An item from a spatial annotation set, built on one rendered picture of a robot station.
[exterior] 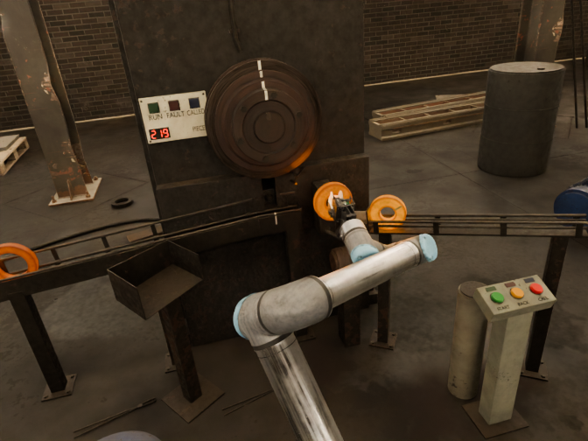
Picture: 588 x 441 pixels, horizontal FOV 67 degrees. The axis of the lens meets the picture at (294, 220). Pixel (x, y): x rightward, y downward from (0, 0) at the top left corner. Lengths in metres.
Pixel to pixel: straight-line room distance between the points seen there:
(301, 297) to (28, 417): 1.62
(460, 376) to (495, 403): 0.16
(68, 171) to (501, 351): 3.89
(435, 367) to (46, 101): 3.70
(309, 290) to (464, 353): 0.99
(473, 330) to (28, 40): 3.89
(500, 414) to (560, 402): 0.30
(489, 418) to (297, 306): 1.15
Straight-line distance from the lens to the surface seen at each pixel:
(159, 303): 1.72
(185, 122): 1.91
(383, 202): 1.89
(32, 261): 2.09
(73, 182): 4.64
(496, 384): 1.89
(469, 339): 1.89
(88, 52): 7.97
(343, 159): 2.06
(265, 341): 1.17
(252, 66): 1.76
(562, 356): 2.44
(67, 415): 2.34
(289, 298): 1.07
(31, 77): 4.47
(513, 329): 1.74
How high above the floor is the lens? 1.55
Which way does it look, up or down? 27 degrees down
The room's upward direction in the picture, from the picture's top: 5 degrees counter-clockwise
